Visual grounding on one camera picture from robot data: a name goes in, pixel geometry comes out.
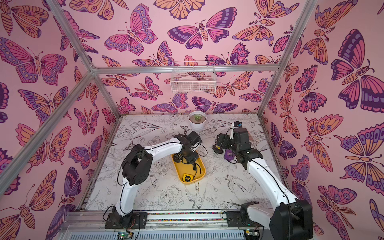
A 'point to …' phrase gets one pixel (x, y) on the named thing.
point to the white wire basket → (193, 77)
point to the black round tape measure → (178, 157)
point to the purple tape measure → (229, 154)
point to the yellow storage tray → (197, 169)
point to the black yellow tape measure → (217, 148)
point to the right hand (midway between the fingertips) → (221, 137)
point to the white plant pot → (197, 120)
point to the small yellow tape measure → (187, 177)
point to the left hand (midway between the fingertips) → (192, 155)
